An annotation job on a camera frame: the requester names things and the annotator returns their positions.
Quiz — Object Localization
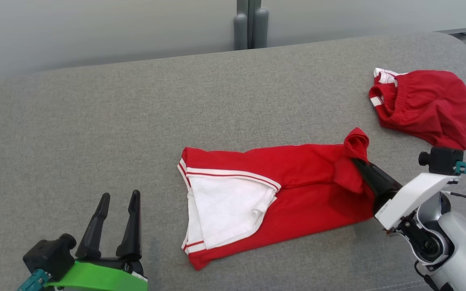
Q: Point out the grey partition post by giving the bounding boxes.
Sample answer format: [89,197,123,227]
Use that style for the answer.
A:
[252,0,269,49]
[233,0,250,51]

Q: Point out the red shorts with white stripes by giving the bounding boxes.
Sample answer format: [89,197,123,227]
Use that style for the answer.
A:
[369,68,466,151]

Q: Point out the red T-shirt with white sleeves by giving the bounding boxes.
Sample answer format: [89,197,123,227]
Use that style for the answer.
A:
[177,127,379,270]

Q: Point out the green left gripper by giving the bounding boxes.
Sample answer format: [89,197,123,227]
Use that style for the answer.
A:
[45,190,149,291]

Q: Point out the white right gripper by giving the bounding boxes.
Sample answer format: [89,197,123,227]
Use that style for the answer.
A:
[352,158,461,232]

